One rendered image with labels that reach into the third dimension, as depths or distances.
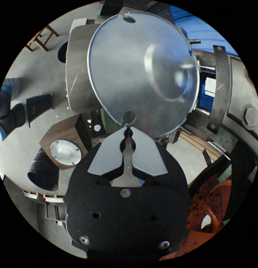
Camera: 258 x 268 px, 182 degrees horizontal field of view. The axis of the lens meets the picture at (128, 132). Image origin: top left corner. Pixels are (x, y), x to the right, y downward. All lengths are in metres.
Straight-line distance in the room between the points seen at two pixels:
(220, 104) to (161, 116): 0.13
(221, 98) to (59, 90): 1.04
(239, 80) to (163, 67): 0.13
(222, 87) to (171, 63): 0.11
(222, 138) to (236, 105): 0.31
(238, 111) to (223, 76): 0.08
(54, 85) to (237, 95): 1.08
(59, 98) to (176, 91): 0.95
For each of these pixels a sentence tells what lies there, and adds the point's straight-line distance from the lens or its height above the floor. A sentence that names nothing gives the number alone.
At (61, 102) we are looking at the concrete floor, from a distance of 0.96.
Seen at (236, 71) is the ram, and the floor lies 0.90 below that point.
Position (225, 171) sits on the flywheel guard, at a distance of 0.44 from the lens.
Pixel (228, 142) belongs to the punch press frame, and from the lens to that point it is 0.46.
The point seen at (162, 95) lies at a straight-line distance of 0.15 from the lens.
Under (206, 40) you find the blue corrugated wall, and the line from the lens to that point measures 1.77.
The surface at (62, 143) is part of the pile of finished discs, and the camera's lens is 0.71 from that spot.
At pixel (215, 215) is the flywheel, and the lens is 0.51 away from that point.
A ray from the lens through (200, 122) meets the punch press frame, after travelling 0.46.
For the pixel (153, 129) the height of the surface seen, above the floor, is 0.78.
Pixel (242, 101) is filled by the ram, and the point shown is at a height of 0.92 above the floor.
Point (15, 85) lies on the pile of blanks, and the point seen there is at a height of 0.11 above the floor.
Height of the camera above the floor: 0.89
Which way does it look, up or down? 51 degrees down
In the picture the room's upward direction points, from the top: 140 degrees clockwise
